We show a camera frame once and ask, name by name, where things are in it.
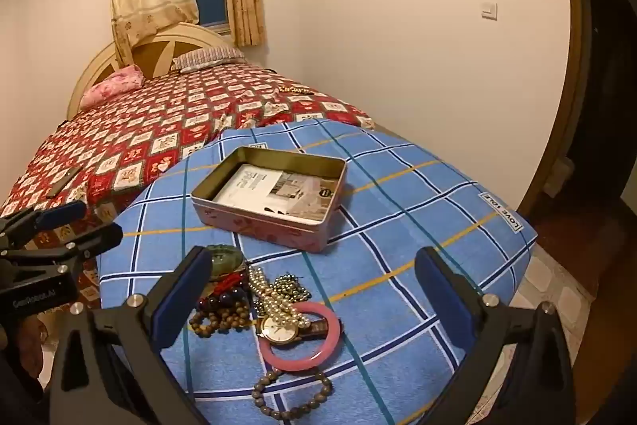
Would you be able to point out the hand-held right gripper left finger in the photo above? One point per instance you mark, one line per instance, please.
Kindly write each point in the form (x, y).
(171, 305)

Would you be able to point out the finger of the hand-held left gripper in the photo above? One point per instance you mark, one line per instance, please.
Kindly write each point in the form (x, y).
(99, 238)
(59, 214)

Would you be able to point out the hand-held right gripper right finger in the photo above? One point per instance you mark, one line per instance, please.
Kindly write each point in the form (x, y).
(448, 295)

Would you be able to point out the pink metal tin box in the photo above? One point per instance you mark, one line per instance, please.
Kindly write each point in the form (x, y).
(259, 223)

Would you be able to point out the pink bangle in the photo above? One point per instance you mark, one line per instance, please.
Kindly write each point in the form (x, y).
(331, 340)

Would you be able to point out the dark remote control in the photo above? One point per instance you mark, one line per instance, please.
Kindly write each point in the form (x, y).
(63, 182)

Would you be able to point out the green jade bangle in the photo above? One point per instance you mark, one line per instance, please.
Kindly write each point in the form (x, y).
(226, 255)

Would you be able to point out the blue plaid blanket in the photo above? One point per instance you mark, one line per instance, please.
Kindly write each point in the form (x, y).
(398, 216)

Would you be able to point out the red printed bedspread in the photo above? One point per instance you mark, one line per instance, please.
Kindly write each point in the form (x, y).
(164, 121)

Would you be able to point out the pink pillow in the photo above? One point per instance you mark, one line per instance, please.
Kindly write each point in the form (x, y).
(112, 86)

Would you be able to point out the white booklet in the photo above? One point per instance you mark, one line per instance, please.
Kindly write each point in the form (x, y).
(249, 186)

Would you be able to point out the cream wooden headboard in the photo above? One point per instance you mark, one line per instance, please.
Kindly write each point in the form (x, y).
(99, 61)

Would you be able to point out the striped pillow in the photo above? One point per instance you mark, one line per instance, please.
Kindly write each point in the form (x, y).
(206, 56)

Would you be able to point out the white light switch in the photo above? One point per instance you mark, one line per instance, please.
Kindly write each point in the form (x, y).
(488, 9)

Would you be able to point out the brown wooden door frame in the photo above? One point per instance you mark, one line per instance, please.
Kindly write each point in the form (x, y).
(572, 31)

